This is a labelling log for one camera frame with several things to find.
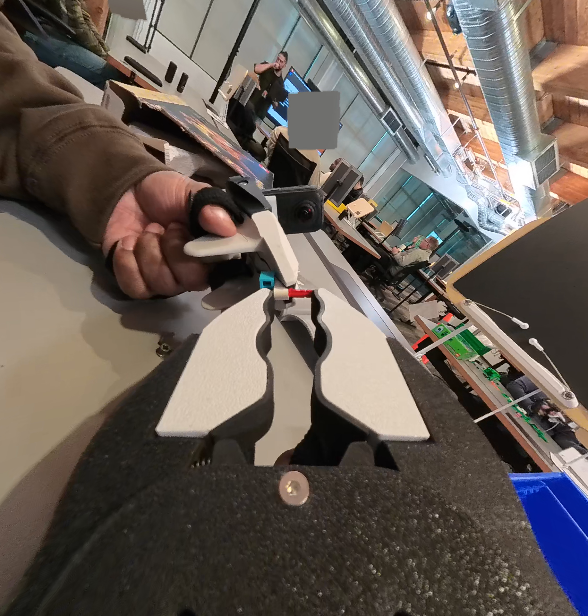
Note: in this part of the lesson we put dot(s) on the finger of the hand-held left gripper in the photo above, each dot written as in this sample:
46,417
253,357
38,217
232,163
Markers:
274,250

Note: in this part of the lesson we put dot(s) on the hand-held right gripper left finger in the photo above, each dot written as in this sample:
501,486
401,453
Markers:
217,375

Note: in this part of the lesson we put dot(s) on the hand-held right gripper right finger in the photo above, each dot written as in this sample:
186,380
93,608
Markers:
366,375

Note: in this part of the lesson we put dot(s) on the teal brick with red pin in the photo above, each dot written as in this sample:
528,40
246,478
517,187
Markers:
266,280

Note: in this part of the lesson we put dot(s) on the person's left forearm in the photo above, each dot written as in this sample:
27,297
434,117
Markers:
43,120

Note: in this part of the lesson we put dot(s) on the person's left hand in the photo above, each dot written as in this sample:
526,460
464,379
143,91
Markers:
144,240

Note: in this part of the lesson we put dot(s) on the black office chair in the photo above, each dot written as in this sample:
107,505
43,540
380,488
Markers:
289,163

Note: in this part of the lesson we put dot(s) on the green box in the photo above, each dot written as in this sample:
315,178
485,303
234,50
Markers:
460,344

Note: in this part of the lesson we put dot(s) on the computer monitor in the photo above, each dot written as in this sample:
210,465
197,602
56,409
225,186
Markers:
294,82

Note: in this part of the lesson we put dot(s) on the side table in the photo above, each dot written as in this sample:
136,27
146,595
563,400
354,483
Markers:
496,399

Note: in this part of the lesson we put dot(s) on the printed cardboard box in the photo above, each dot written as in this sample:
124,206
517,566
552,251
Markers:
178,110

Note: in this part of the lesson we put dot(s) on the short black foam roller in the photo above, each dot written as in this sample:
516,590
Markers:
182,82
170,72

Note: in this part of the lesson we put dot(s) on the black panel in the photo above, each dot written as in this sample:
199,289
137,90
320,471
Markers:
539,298

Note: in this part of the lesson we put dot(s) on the long black foam roller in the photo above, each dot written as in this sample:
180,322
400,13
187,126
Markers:
142,71

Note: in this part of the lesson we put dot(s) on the blue plastic bin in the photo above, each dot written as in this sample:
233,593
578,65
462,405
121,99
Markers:
563,539

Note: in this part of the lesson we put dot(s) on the white bracket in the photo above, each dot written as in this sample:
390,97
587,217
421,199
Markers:
515,356

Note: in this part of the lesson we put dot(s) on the slim silver duct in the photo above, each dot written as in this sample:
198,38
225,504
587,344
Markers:
334,53

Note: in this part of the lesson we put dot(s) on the silver spiral duct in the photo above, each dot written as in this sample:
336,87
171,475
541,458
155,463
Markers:
385,53

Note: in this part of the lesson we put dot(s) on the large silver air duct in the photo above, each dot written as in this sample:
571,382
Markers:
500,86

